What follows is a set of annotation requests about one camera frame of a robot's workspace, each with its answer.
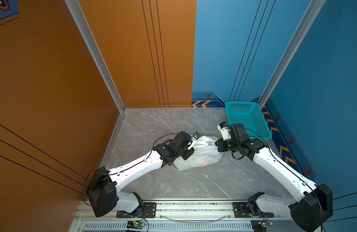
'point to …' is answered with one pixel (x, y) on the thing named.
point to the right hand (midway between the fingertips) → (216, 142)
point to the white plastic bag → (205, 153)
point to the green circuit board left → (136, 224)
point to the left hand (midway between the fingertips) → (190, 142)
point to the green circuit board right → (263, 223)
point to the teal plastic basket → (251, 116)
